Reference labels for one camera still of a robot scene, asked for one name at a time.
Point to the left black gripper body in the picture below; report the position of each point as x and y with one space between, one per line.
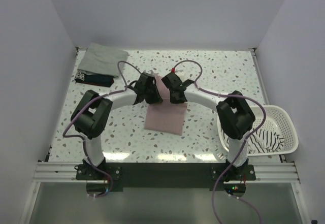
152 95

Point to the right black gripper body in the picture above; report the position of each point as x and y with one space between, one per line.
172 99

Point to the pink tank top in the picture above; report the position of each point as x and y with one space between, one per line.
165 117

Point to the striped black white tank top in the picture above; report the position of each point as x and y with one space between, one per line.
265 141

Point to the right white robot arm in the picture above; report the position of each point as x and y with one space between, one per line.
234 114

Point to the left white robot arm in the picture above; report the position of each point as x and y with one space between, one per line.
91 114

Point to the folded dark tank top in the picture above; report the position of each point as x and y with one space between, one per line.
94 79

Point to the folded grey tank top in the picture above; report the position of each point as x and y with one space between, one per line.
102 60

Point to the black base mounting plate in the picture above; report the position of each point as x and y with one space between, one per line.
118 176

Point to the white perforated laundry basket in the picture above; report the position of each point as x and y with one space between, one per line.
278 120

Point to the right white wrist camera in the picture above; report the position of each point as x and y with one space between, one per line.
179 73

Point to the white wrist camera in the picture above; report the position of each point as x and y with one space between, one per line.
179 73
150 72

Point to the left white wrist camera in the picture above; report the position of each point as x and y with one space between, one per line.
150 72

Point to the aluminium frame rail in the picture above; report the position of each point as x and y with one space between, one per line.
264 172

